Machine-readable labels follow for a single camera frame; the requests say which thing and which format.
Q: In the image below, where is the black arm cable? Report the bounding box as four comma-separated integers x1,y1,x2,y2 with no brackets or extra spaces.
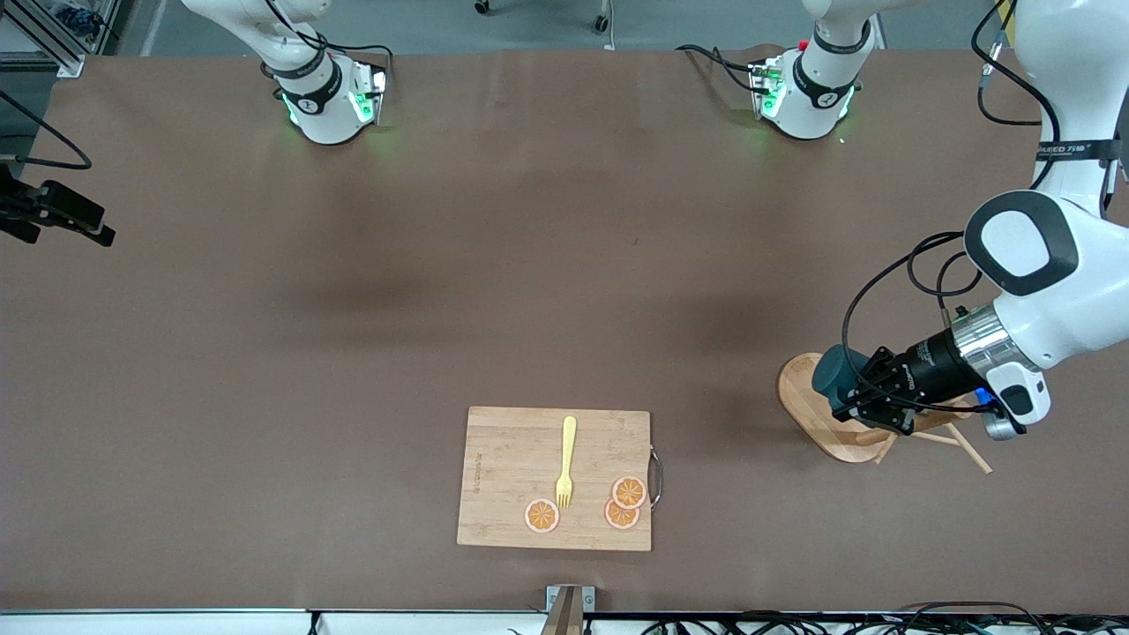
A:
0,86,93,170
841,0,1064,415

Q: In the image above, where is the bamboo cutting board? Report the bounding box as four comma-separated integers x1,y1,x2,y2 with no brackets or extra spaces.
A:
457,406,663,552

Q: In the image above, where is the black base cable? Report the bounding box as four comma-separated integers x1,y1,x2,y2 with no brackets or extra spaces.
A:
331,35,395,64
677,44,759,93

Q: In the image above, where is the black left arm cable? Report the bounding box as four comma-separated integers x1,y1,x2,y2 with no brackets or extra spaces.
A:
841,0,1064,415

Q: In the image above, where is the black left base cable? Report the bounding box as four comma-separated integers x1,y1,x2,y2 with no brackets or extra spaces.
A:
677,44,759,93

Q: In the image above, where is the dark blue bundle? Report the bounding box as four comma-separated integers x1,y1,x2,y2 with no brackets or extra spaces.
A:
53,4,107,41

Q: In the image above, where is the black cable tangle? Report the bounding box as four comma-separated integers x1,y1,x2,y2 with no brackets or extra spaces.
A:
639,602,1129,635

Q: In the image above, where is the black right base cable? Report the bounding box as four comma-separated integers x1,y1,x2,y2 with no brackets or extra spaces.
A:
331,35,395,64

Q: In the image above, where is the aluminium frame post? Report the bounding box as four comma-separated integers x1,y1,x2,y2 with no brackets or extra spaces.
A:
0,0,120,78

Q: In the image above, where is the white table edge rail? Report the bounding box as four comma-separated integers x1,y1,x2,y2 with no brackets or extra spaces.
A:
0,609,548,635

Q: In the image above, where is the wooden mug tree rack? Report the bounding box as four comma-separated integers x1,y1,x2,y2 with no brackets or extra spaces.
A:
777,353,993,474

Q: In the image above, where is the yellow plastic fork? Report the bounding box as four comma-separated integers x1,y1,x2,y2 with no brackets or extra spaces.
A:
555,416,579,511

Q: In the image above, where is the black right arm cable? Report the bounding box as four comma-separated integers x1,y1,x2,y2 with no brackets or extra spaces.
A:
0,86,93,170

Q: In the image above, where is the teal cup yellow inside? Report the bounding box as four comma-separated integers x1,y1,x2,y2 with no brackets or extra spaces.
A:
811,346,879,402

